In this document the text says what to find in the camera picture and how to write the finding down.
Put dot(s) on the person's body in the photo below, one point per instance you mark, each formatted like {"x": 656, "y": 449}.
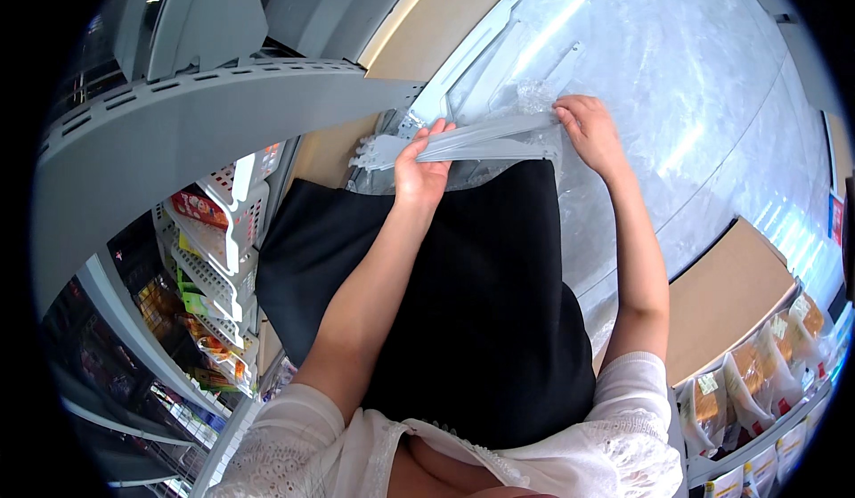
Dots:
{"x": 601, "y": 444}

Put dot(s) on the shelf of bagged bread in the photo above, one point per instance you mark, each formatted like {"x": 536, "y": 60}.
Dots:
{"x": 755, "y": 378}

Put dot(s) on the grey metal shelf panels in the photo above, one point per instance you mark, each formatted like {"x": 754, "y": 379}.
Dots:
{"x": 214, "y": 10}

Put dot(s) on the clear plastic wrap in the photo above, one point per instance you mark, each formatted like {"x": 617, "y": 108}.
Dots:
{"x": 534, "y": 94}

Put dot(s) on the person's legs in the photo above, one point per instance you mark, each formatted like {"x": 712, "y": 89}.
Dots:
{"x": 481, "y": 311}

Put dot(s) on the wide brown cardboard sheet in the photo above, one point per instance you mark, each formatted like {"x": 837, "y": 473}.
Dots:
{"x": 728, "y": 297}

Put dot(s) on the red and blue sign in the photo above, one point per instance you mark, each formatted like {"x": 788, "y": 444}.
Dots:
{"x": 836, "y": 217}

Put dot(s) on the long brown cardboard sheet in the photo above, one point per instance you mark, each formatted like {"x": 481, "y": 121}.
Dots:
{"x": 427, "y": 23}

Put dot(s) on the store shelves with goods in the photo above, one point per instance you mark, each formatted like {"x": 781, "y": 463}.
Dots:
{"x": 127, "y": 364}

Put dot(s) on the long grey metal bracket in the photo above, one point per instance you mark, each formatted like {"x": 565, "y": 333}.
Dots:
{"x": 461, "y": 64}

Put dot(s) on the white basket rack with goods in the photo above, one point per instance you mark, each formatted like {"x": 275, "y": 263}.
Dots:
{"x": 227, "y": 257}

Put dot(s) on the large grey metal shelf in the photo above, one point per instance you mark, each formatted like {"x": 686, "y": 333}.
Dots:
{"x": 180, "y": 130}

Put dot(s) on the bundle of grey shelf brackets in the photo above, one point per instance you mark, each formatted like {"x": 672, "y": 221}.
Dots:
{"x": 494, "y": 140}

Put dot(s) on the person's right hand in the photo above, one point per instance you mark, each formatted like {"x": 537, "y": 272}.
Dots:
{"x": 594, "y": 137}

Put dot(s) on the short grey metal bracket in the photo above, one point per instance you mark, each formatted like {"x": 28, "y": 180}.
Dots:
{"x": 534, "y": 74}

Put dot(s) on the person's left hand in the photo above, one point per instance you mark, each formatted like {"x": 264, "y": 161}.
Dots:
{"x": 419, "y": 177}

